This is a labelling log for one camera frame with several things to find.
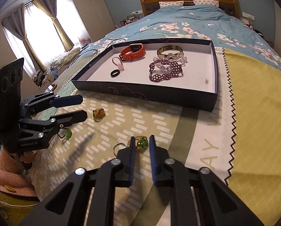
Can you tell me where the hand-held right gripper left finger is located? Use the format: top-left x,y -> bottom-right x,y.
19,136 -> 136,226

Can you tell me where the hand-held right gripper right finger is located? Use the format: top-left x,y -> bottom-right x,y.
149,135 -> 264,226

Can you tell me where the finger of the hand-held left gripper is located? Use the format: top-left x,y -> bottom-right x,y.
19,110 -> 88,138
20,93 -> 83,117

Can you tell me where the green pendant with cord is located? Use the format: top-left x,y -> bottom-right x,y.
58,128 -> 72,144

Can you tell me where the green stone gold ring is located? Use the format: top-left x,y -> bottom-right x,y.
127,136 -> 149,150

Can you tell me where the silver ring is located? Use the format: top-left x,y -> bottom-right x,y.
113,142 -> 128,156

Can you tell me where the amber stone ring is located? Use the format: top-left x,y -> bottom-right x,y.
93,108 -> 105,122

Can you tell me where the pink charm with loop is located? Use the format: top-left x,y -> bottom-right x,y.
112,57 -> 126,72

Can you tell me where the dark blue shallow box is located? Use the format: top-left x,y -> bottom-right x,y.
71,39 -> 218,112

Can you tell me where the orange smartwatch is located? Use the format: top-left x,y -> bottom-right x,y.
120,44 -> 145,62

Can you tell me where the purple bead bracelet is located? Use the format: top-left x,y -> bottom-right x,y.
149,60 -> 184,83

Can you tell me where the gold bangle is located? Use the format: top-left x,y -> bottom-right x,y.
156,45 -> 184,59

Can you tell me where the clear crystal bead bracelet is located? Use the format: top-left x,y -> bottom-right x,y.
153,52 -> 187,64

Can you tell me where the person's left hand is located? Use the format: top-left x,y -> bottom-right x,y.
12,151 -> 37,167

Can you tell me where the heap of mixed clothes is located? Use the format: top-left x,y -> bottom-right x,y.
31,68 -> 61,87

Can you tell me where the folded white bedding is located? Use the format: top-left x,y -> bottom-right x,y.
50,47 -> 81,66

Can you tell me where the grey and yellow curtain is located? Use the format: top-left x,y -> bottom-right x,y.
34,0 -> 75,51

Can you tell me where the beige tall cabinet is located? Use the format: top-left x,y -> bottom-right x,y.
68,0 -> 116,43

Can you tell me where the group of toiletry bottles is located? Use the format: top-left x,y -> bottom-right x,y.
120,11 -> 143,26

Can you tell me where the person's olive green garment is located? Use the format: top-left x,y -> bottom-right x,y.
0,186 -> 44,226

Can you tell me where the dotted white pillow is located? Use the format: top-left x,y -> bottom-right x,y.
193,0 -> 220,7
159,1 -> 184,8

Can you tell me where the blue floral duvet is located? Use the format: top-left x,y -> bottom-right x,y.
80,5 -> 281,71

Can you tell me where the black cable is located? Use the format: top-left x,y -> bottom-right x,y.
71,38 -> 129,62

